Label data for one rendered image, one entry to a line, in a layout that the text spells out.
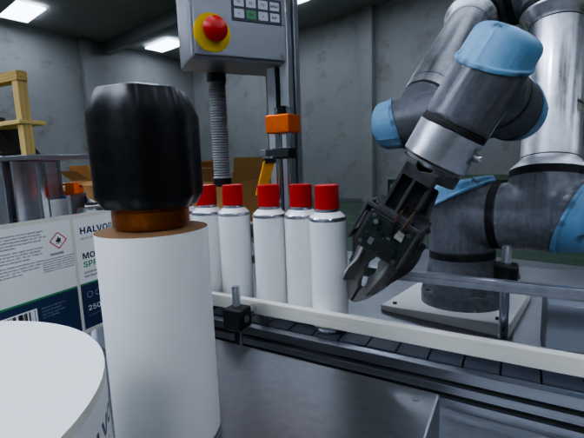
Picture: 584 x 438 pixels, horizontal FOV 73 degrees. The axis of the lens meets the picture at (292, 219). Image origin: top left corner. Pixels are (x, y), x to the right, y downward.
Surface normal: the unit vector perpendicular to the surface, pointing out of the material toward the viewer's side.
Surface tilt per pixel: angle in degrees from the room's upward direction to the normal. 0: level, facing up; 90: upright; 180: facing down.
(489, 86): 100
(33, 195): 90
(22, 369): 9
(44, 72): 90
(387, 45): 90
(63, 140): 90
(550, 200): 67
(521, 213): 78
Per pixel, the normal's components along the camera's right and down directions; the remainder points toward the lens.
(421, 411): -0.04, -0.99
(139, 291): 0.07, 0.14
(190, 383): 0.66, 0.08
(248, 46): 0.43, 0.11
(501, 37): -0.47, 0.10
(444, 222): -0.76, 0.11
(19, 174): 0.87, 0.04
